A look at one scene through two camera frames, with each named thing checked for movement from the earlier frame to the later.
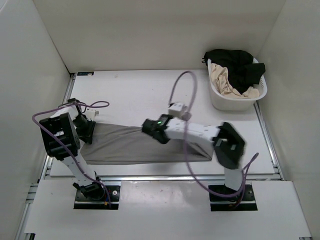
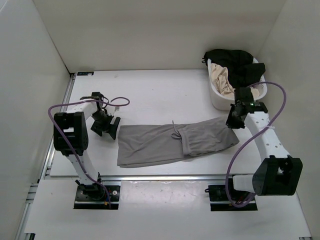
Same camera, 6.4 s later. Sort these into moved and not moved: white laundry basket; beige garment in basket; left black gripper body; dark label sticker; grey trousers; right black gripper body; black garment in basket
Moved: right black gripper body; left black gripper body; grey trousers
Not moved: black garment in basket; dark label sticker; white laundry basket; beige garment in basket
